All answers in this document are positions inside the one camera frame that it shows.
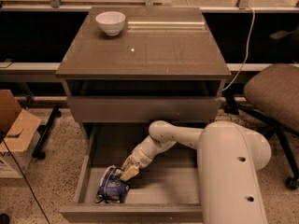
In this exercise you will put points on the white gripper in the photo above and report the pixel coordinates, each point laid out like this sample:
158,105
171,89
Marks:
139,158

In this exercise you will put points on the blue chip bag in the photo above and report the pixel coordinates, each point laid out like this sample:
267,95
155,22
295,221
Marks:
112,188

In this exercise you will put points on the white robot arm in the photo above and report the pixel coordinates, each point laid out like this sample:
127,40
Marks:
228,157

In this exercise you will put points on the open grey middle drawer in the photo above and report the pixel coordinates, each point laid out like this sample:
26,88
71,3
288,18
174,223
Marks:
167,191

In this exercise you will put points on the closed grey top drawer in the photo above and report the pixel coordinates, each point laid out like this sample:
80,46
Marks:
143,109

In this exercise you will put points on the grey drawer cabinet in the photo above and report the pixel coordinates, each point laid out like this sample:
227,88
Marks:
161,52

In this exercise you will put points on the black metal stand leg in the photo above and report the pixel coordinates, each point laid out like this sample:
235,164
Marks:
43,130

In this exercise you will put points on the open cardboard box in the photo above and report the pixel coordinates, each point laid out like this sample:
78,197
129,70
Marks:
19,128

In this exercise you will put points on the white ceramic bowl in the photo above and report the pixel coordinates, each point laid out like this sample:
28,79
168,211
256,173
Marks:
110,22

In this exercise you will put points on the brown office chair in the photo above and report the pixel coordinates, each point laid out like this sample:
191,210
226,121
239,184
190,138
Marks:
274,96

